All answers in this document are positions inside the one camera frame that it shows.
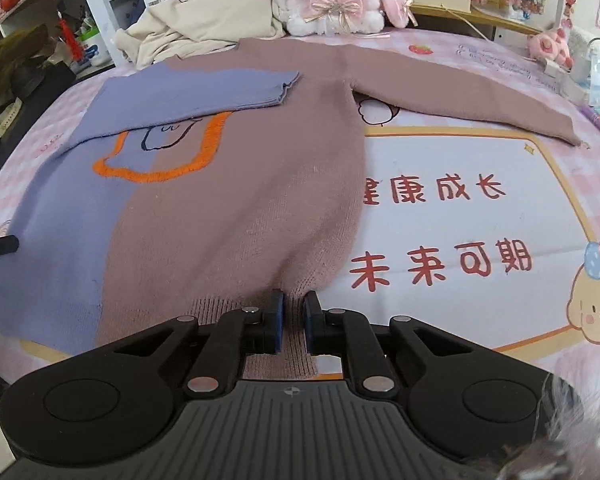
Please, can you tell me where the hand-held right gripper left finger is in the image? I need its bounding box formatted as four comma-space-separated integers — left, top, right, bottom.
97, 289, 285, 396

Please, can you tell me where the black bag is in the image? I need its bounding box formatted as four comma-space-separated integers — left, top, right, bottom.
0, 59, 77, 183

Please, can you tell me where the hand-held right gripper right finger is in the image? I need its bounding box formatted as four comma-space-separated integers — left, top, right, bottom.
303, 290, 487, 399

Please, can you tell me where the small pink plush toy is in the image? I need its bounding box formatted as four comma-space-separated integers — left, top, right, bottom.
526, 26, 577, 72

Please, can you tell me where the cream flat book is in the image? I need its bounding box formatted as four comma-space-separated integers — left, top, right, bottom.
409, 0, 474, 14

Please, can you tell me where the olive dark cloth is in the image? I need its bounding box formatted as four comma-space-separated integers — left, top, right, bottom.
0, 24, 52, 122

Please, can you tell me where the beige sweatshirt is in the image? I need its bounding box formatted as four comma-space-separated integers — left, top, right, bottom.
114, 0, 287, 72

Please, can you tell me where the fuzzy pink sleeve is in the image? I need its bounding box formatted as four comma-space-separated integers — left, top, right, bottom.
525, 372, 600, 480

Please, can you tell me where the purple and mauve knit sweater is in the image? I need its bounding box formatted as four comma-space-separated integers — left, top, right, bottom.
0, 37, 581, 381

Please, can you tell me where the white pen holder can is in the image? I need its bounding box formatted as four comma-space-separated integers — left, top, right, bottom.
76, 29, 114, 69

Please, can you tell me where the beige wristwatch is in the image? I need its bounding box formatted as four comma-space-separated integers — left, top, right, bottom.
0, 100, 22, 139

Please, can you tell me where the pink checked printed bedsheet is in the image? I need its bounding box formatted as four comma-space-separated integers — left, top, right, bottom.
0, 25, 600, 391

